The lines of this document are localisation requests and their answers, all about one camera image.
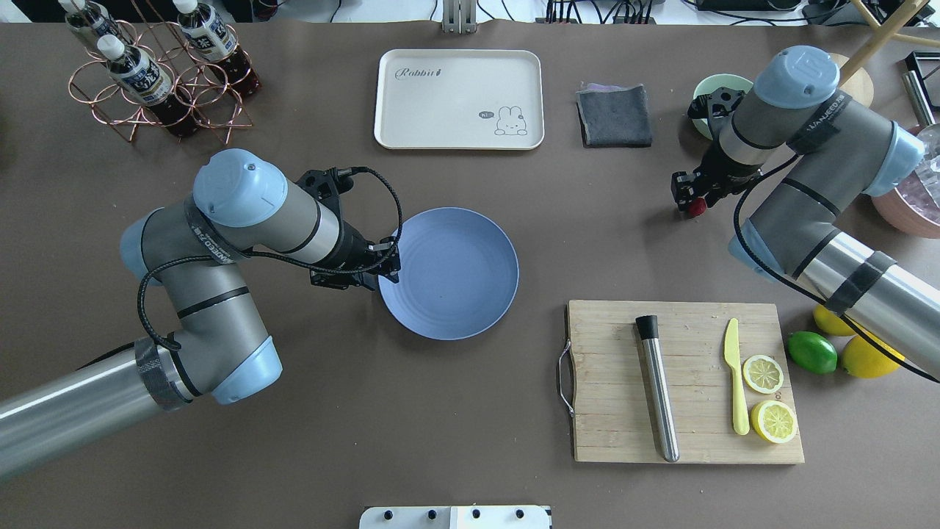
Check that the steel ice scoop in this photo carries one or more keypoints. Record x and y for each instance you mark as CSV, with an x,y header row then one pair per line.
x,y
928,132

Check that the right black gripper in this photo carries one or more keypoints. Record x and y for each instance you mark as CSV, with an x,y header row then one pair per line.
x,y
717,173

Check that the mint green bowl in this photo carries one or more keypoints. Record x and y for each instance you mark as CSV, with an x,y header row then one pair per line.
x,y
707,87

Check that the outer drink bottle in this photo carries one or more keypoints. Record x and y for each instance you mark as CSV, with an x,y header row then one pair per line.
x,y
89,21

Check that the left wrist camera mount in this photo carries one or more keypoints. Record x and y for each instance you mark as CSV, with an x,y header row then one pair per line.
x,y
327,186

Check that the thin lemon slice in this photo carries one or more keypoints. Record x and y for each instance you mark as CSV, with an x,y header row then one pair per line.
x,y
762,374

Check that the drink bottle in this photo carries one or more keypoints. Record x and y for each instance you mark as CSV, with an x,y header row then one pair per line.
x,y
205,30
89,21
150,84

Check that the cream rabbit tray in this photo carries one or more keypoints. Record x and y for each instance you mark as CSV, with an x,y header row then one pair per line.
x,y
459,99

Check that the top drink bottle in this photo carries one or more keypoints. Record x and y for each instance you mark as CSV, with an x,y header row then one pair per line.
x,y
150,84

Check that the grey folded cloth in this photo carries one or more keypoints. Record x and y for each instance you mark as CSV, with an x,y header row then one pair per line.
x,y
613,116

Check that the steel muddler black tip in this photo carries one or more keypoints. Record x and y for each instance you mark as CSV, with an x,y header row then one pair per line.
x,y
648,330

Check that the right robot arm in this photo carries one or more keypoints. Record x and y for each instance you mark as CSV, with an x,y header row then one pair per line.
x,y
846,150

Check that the middle drink bottle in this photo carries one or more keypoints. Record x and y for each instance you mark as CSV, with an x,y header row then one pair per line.
x,y
205,30

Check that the yellow lemon upper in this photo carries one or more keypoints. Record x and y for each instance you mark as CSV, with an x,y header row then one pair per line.
x,y
831,324

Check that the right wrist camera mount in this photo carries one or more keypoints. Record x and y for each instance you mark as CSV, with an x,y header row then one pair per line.
x,y
720,106

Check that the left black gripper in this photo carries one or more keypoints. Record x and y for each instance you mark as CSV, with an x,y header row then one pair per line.
x,y
355,252

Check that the yellow lemon lower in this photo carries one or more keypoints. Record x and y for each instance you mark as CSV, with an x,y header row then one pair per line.
x,y
863,360

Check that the pile of ice cubes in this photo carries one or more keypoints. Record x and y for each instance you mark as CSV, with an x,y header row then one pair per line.
x,y
928,171

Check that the yellow lemon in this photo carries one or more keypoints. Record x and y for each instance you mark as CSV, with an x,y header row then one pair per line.
x,y
831,324
863,360

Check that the lemon half thick slice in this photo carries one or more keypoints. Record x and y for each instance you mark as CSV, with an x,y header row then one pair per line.
x,y
774,421

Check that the yellow plastic knife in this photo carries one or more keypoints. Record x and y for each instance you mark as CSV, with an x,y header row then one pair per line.
x,y
732,358

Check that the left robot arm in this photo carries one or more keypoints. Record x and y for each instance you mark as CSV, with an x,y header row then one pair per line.
x,y
203,332

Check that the green lime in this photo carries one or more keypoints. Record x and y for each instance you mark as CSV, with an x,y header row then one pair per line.
x,y
812,352

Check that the wooden cup stand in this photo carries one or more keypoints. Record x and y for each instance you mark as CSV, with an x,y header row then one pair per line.
x,y
853,79

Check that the copper wire bottle rack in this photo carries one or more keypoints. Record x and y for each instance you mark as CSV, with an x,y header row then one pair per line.
x,y
180,76

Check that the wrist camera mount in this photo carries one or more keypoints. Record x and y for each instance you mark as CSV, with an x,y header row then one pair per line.
x,y
327,186
720,106

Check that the pink bowl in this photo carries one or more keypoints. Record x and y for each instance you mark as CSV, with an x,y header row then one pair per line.
x,y
909,209

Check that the black glass tray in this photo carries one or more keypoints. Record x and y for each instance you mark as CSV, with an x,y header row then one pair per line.
x,y
925,64

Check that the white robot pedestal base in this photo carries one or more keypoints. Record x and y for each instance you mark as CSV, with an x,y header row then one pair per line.
x,y
457,516

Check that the blue plate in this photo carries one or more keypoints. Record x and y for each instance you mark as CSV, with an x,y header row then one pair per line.
x,y
458,274

